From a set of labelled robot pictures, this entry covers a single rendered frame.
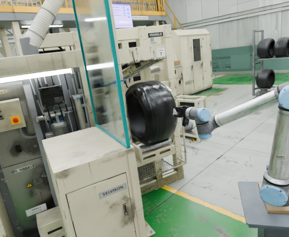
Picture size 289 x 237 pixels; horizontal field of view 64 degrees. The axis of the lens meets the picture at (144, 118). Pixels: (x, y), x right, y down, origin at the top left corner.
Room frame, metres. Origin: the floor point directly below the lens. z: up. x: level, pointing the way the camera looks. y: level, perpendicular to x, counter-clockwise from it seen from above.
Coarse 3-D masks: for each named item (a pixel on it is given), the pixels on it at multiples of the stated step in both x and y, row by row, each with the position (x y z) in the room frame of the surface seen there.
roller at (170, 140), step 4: (164, 140) 2.01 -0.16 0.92; (168, 140) 2.01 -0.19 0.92; (172, 140) 2.02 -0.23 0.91; (152, 144) 1.95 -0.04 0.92; (156, 144) 1.95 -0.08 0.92; (160, 144) 1.96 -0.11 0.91; (164, 144) 1.98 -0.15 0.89; (144, 148) 1.90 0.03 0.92; (148, 148) 1.91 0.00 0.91; (152, 148) 1.92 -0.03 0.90
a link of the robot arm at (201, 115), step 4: (192, 108) 1.57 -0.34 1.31; (196, 108) 1.53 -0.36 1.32; (200, 108) 1.50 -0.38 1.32; (204, 108) 1.49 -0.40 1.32; (192, 112) 1.53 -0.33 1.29; (196, 112) 1.49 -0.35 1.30; (200, 112) 1.46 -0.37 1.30; (204, 112) 1.47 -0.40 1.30; (208, 112) 1.48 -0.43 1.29; (192, 116) 1.53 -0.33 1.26; (196, 116) 1.49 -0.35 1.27; (200, 116) 1.46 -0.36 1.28; (204, 116) 1.46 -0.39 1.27; (208, 116) 1.48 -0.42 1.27; (196, 120) 1.49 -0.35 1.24; (200, 120) 1.47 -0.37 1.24; (204, 120) 1.46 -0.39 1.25; (208, 120) 1.49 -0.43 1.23
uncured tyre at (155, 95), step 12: (144, 84) 2.02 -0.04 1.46; (156, 84) 2.03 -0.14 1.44; (132, 96) 2.30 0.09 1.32; (144, 96) 1.89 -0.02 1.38; (156, 96) 1.90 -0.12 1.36; (168, 96) 1.93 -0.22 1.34; (132, 108) 2.33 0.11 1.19; (144, 108) 1.86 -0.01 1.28; (156, 108) 1.83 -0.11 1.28; (168, 108) 1.88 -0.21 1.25; (132, 120) 2.30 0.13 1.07; (144, 120) 2.34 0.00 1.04; (156, 120) 1.81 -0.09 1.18; (168, 120) 1.86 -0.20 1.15; (132, 132) 2.14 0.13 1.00; (144, 132) 1.90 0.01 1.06; (156, 132) 1.83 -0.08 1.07; (168, 132) 1.90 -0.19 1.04
